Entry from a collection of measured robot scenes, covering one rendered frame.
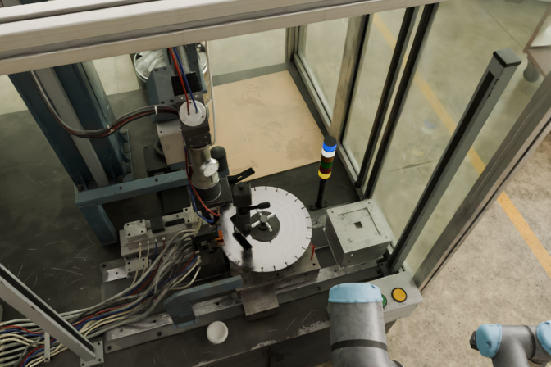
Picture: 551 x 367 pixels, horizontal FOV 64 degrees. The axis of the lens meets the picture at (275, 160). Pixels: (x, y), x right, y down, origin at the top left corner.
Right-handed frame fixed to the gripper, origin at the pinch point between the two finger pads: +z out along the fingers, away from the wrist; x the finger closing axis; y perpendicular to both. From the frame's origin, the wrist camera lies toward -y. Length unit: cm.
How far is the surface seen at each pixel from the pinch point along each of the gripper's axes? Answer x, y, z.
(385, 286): 5.4, -35.4, 1.2
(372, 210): 28, -52, 1
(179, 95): -14, -94, -68
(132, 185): -19, -122, -13
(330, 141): 28, -73, -25
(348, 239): 13, -54, 1
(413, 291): 9.1, -27.2, 1.2
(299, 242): 0, -66, -4
